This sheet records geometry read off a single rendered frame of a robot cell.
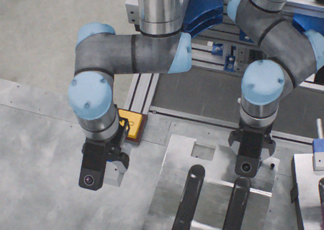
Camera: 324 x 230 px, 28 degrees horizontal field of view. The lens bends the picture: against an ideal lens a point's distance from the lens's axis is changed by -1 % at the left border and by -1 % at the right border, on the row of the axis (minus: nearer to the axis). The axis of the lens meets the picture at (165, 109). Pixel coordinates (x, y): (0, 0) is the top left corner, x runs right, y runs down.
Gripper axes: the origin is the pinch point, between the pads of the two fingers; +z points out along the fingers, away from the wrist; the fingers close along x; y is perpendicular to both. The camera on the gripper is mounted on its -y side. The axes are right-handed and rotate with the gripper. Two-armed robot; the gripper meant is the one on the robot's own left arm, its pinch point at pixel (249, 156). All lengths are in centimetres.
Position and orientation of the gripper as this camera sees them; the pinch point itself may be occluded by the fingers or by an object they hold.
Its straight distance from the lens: 151.5
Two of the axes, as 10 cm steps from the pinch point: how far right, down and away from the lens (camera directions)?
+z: 0.6, 4.3, 9.0
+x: -9.6, -2.3, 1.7
